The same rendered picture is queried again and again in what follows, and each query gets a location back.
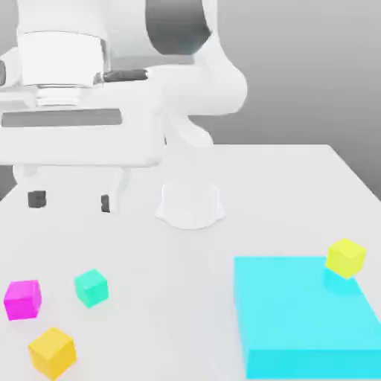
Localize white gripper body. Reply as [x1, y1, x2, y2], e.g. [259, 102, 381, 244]
[0, 84, 167, 168]

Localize small teal cube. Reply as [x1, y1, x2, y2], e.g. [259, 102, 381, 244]
[73, 268, 110, 310]

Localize small magenta cube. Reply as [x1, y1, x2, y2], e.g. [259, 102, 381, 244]
[3, 279, 43, 321]

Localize small orange cube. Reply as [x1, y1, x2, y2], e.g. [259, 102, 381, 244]
[28, 327, 77, 381]

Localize small yellow cube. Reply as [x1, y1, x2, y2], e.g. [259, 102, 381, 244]
[324, 237, 368, 280]

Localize large cyan box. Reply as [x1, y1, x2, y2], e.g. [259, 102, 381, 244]
[233, 255, 381, 381]

